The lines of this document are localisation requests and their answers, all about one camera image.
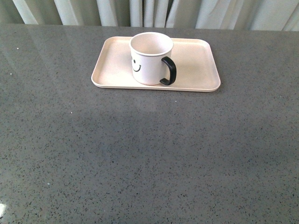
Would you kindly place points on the pale pink rectangular tray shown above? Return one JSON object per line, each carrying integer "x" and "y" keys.
{"x": 196, "y": 68}

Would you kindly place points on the white smiley mug black handle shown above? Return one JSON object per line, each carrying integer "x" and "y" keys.
{"x": 151, "y": 59}

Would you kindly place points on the white pleated curtain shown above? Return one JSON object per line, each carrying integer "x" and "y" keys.
{"x": 274, "y": 15}

